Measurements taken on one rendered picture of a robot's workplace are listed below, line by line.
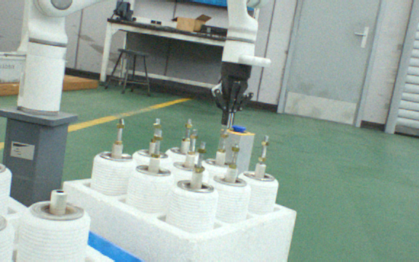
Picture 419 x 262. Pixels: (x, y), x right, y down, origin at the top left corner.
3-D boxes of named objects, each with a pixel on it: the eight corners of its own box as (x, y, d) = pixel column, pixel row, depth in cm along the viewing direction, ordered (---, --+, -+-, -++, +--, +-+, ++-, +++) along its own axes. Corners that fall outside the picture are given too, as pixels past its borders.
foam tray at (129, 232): (53, 256, 113) (62, 181, 110) (168, 228, 144) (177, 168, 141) (178, 335, 90) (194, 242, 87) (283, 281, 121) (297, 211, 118)
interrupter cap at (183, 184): (168, 184, 96) (169, 181, 96) (194, 181, 102) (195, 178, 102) (196, 196, 92) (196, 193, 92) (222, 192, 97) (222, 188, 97)
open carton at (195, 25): (180, 32, 597) (183, 13, 594) (210, 36, 583) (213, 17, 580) (168, 29, 570) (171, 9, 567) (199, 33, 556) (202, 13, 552)
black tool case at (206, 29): (200, 35, 578) (202, 26, 577) (236, 40, 578) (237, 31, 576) (199, 33, 545) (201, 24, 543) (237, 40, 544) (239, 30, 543)
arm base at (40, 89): (12, 110, 121) (20, 40, 118) (32, 107, 130) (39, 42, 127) (47, 116, 120) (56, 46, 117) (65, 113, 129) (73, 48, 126)
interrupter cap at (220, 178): (219, 186, 101) (220, 183, 101) (207, 176, 108) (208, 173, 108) (252, 189, 104) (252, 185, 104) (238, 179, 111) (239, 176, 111)
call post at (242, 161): (202, 233, 144) (220, 129, 139) (217, 229, 149) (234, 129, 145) (222, 242, 139) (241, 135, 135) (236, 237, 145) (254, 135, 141)
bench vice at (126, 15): (121, 22, 567) (124, 0, 563) (134, 24, 564) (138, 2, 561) (108, 18, 527) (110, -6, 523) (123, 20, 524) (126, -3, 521)
